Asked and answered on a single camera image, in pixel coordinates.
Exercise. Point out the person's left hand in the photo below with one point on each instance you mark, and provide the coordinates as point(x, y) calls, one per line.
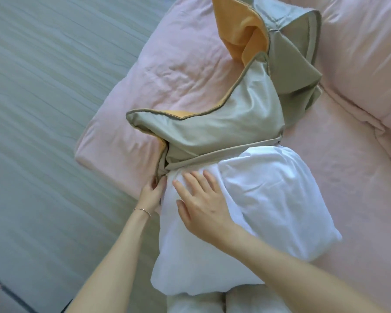
point(153, 195)

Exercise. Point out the person's white trousers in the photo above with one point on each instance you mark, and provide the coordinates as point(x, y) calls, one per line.
point(198, 303)

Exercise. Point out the person's right hand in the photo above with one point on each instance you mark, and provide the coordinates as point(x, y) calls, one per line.
point(205, 211)

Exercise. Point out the pink bed sheet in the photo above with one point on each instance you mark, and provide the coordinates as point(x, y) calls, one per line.
point(182, 61)

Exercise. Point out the pink duvet with white ruffle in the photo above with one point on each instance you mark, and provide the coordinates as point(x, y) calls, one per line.
point(361, 55)

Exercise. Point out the person's right forearm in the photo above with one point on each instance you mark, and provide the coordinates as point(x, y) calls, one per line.
point(312, 277)

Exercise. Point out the white cushion insert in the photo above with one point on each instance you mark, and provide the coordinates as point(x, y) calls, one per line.
point(264, 208)

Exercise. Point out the person's left forearm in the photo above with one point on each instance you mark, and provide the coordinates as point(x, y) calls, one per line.
point(114, 267)

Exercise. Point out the black chair base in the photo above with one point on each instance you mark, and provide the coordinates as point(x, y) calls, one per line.
point(6, 290)

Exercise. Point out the grey-green cushion cover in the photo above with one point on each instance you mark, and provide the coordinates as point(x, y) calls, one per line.
point(221, 127)
point(290, 45)

